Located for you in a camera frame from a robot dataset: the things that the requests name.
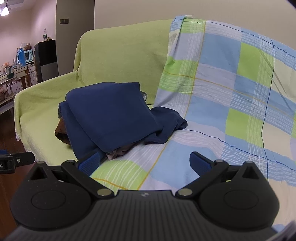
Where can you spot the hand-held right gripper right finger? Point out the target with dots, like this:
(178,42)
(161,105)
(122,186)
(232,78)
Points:
(198,163)

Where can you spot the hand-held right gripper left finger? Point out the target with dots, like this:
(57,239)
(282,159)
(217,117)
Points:
(89,163)

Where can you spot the navy blue garment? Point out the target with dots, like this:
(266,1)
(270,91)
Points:
(111,111)

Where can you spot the pale pink garment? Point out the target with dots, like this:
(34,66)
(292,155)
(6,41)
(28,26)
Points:
(118,151)

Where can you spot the brown garment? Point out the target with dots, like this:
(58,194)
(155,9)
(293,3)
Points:
(61,134)

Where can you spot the cluttered wooden table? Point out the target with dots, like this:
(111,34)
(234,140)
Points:
(11,80)

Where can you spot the blue green plaid sheet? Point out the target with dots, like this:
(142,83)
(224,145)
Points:
(219,92)

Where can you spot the dark green pot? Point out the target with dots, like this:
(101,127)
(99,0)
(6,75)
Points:
(10,72)

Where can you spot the eyeglasses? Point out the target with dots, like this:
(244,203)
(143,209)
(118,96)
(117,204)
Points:
(144,96)

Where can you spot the blue thermos jug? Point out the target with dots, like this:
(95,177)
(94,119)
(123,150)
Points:
(20,56)

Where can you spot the pale blue toaster oven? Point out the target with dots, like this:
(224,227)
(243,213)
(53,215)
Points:
(29,56)

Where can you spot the black and grey fridge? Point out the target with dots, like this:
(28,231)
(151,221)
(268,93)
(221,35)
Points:
(46,60)

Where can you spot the green covered sofa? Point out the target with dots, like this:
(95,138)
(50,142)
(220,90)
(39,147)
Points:
(115,58)

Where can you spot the clear plastic bottle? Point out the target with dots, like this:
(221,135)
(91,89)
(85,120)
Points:
(45,34)

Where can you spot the ceiling lamp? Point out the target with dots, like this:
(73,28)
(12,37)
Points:
(4,10)

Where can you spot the wall switch plate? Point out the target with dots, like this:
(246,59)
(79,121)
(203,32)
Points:
(64,21)

